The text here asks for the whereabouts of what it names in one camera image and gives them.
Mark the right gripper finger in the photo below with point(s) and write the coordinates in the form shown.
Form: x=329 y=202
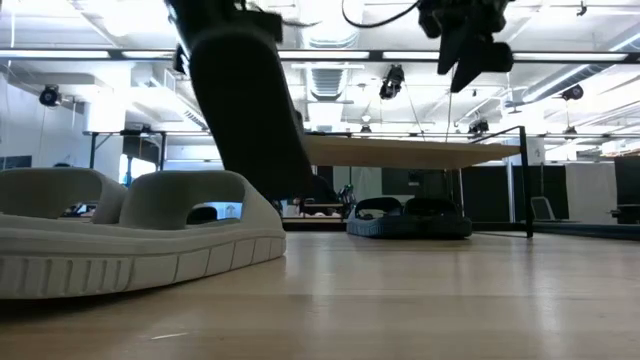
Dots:
x=487 y=57
x=452 y=50

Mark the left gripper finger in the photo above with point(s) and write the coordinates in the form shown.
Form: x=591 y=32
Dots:
x=182 y=60

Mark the white rubber slide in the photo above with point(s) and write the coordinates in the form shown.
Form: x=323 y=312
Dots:
x=45 y=190
x=150 y=265

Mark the rig light bar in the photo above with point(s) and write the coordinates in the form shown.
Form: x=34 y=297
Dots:
x=75 y=54

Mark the black partition panel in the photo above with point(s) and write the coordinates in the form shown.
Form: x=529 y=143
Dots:
x=627 y=180
x=482 y=195
x=542 y=180

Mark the grey chair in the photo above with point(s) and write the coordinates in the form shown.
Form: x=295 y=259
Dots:
x=542 y=209

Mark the white partition panel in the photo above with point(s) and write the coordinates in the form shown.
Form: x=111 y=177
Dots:
x=590 y=192

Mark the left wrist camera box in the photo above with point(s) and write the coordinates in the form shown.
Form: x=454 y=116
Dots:
x=264 y=26

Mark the black hanging camera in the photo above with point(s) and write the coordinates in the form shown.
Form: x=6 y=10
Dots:
x=392 y=80
x=573 y=92
x=478 y=127
x=50 y=96

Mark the black-frame background table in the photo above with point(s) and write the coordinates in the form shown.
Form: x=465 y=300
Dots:
x=130 y=132

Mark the silver ventilation duct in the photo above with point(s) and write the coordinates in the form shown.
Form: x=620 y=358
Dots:
x=327 y=82

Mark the black table frame rail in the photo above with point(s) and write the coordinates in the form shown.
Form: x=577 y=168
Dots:
x=585 y=231

